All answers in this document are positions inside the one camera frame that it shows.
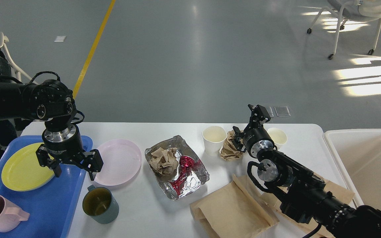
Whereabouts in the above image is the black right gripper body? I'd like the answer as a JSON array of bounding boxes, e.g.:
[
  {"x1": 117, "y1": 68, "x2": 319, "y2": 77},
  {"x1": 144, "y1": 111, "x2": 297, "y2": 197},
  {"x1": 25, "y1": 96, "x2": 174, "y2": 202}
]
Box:
[{"x1": 242, "y1": 127, "x2": 275, "y2": 158}]

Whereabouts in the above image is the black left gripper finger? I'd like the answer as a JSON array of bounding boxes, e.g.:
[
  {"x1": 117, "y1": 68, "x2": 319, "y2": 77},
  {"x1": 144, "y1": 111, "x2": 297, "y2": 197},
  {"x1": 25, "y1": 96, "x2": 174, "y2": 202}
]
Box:
[
  {"x1": 78, "y1": 149, "x2": 104, "y2": 181},
  {"x1": 36, "y1": 145, "x2": 62, "y2": 178}
]

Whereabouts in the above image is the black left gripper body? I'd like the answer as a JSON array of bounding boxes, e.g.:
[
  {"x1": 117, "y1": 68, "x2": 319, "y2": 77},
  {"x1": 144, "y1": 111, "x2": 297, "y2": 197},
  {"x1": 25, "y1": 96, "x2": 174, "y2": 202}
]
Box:
[{"x1": 42, "y1": 124, "x2": 84, "y2": 164}]

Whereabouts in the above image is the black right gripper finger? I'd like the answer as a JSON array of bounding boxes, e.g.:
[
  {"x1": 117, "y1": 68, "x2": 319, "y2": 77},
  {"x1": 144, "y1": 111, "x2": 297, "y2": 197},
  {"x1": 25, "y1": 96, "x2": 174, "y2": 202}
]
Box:
[
  {"x1": 232, "y1": 126, "x2": 245, "y2": 153},
  {"x1": 247, "y1": 104, "x2": 271, "y2": 130}
]

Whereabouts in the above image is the pink plate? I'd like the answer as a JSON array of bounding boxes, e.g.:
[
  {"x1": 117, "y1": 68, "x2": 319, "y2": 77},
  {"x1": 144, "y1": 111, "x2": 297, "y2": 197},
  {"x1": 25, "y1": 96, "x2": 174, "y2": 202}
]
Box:
[{"x1": 94, "y1": 139, "x2": 142, "y2": 186}]

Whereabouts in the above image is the dark green mug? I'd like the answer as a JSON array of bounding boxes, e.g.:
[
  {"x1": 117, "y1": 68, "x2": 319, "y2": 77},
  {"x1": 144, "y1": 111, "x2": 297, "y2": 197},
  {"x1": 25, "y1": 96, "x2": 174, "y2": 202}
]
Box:
[{"x1": 82, "y1": 185, "x2": 119, "y2": 224}]

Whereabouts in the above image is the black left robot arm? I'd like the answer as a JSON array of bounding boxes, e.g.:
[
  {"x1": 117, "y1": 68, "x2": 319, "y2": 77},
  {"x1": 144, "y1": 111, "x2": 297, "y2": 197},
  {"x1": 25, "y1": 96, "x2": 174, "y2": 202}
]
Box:
[{"x1": 0, "y1": 75, "x2": 104, "y2": 181}]

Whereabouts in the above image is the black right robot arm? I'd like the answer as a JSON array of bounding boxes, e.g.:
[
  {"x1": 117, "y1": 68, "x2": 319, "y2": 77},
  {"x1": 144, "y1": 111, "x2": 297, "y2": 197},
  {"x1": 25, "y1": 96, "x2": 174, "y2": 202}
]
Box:
[{"x1": 233, "y1": 104, "x2": 381, "y2": 238}]

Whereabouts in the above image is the crumpled brown paper ball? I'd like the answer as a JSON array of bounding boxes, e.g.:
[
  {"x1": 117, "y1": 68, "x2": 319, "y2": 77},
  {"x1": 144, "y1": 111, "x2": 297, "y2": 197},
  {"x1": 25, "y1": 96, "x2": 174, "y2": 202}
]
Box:
[{"x1": 220, "y1": 130, "x2": 243, "y2": 161}]

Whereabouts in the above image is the white paper cup left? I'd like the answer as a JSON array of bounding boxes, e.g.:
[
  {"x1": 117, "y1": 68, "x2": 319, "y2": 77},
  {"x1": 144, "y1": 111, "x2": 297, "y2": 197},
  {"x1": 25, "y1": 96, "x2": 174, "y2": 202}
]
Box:
[{"x1": 202, "y1": 126, "x2": 227, "y2": 156}]

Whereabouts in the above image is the white paper cup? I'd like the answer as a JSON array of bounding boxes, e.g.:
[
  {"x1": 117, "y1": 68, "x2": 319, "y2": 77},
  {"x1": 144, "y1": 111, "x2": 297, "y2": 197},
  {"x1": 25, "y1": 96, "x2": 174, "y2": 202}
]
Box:
[
  {"x1": 202, "y1": 126, "x2": 227, "y2": 156},
  {"x1": 267, "y1": 128, "x2": 288, "y2": 150}
]

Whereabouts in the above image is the white paper cup right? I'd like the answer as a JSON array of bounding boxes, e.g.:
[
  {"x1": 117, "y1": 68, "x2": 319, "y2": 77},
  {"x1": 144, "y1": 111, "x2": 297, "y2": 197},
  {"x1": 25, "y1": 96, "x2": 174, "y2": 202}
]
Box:
[{"x1": 267, "y1": 128, "x2": 288, "y2": 150}]

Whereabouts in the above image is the yellow plate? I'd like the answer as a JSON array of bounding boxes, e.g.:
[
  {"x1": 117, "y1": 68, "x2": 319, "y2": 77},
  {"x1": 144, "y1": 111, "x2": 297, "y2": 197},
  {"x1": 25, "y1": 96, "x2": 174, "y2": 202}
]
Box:
[{"x1": 1, "y1": 143, "x2": 55, "y2": 192}]

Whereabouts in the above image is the blue plastic tray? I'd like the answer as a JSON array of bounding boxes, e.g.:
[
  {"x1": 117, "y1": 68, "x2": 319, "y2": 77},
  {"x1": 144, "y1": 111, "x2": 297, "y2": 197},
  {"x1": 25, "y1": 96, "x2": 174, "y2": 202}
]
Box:
[{"x1": 0, "y1": 136, "x2": 87, "y2": 238}]

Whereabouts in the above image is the brown paper bag rear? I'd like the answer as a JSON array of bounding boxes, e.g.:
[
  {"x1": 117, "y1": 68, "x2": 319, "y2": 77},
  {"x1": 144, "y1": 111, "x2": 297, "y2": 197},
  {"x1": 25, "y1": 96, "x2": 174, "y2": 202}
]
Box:
[{"x1": 261, "y1": 179, "x2": 355, "y2": 238}]

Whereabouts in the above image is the brown paper bag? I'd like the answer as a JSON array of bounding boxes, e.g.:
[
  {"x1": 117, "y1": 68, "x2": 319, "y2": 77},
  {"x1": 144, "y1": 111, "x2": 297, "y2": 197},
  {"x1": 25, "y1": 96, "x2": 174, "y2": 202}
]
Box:
[
  {"x1": 190, "y1": 175, "x2": 279, "y2": 238},
  {"x1": 261, "y1": 179, "x2": 355, "y2": 238}
]

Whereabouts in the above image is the aluminium foil tray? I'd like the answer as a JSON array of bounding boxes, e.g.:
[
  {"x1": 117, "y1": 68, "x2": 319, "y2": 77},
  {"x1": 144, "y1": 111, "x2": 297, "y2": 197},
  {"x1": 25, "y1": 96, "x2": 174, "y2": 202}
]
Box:
[{"x1": 144, "y1": 135, "x2": 210, "y2": 200}]

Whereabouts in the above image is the brown paper bag front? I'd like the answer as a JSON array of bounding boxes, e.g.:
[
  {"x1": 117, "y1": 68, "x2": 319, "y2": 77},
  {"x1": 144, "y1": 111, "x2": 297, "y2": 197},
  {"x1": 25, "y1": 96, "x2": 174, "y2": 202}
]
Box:
[{"x1": 190, "y1": 175, "x2": 279, "y2": 238}]

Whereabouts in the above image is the crumpled brown paper in tray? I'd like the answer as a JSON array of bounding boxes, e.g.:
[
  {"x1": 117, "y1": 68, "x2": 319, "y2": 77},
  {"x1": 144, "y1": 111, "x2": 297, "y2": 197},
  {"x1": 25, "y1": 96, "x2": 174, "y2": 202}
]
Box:
[{"x1": 149, "y1": 147, "x2": 179, "y2": 176}]

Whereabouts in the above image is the white plastic bin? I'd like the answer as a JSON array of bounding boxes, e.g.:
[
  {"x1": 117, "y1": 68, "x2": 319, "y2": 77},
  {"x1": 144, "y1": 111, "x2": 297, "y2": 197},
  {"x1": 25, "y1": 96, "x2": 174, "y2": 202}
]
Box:
[{"x1": 323, "y1": 129, "x2": 381, "y2": 211}]

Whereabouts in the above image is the white chair right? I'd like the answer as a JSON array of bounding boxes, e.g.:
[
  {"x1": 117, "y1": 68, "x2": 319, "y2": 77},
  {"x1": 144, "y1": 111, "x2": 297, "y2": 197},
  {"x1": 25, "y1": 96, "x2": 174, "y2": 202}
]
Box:
[{"x1": 307, "y1": 0, "x2": 381, "y2": 60}]

